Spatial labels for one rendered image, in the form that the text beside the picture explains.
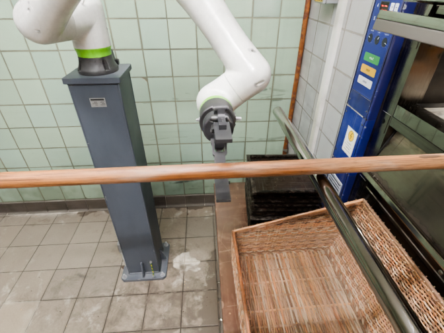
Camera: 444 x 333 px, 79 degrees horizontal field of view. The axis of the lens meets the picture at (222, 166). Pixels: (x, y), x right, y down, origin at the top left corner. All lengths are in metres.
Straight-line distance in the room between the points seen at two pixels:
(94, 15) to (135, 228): 0.99
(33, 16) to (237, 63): 0.59
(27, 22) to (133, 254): 1.20
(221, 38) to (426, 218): 0.71
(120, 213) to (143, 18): 1.03
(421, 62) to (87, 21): 1.03
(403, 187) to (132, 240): 1.28
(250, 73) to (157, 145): 1.27
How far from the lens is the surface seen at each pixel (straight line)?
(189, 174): 0.49
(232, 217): 1.28
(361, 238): 0.45
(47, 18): 0.98
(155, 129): 1.86
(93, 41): 1.13
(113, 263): 1.95
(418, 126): 0.92
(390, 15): 0.81
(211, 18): 0.78
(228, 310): 1.02
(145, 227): 1.51
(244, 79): 0.75
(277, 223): 1.02
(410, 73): 0.97
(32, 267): 2.17
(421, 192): 0.92
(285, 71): 1.77
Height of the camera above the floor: 1.48
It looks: 34 degrees down
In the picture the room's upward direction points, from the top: straight up
